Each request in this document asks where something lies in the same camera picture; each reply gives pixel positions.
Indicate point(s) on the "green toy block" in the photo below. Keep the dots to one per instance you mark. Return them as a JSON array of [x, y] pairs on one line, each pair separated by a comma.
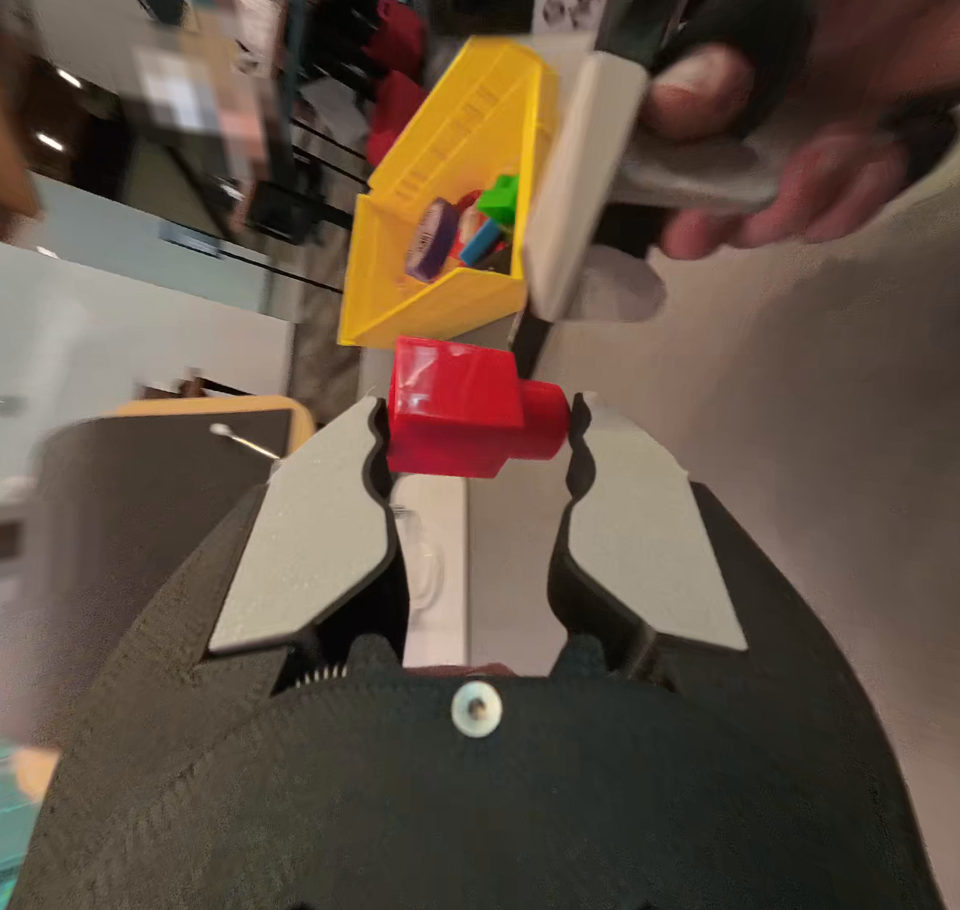
[[498, 198]]

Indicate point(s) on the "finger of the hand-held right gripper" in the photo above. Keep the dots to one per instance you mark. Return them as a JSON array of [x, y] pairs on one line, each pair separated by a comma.
[[623, 288], [578, 175]]

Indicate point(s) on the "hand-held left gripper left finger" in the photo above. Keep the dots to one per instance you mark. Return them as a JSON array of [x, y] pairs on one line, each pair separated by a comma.
[[300, 550]]

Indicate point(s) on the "red toy block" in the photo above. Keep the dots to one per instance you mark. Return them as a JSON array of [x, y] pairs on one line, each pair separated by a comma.
[[450, 408]]

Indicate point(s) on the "yellow plastic bin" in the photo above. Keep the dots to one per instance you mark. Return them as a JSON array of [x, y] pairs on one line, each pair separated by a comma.
[[435, 303]]

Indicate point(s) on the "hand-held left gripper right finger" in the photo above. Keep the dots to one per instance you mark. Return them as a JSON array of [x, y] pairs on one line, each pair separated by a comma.
[[653, 550]]

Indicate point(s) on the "blue toy block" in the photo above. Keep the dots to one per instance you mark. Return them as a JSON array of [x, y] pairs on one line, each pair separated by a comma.
[[483, 246]]

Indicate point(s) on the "purple tape roll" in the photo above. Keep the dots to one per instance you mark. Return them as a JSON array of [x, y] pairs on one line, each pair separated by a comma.
[[432, 238]]

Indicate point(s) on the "person's right hand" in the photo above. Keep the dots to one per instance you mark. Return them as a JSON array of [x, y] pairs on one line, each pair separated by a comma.
[[885, 55]]

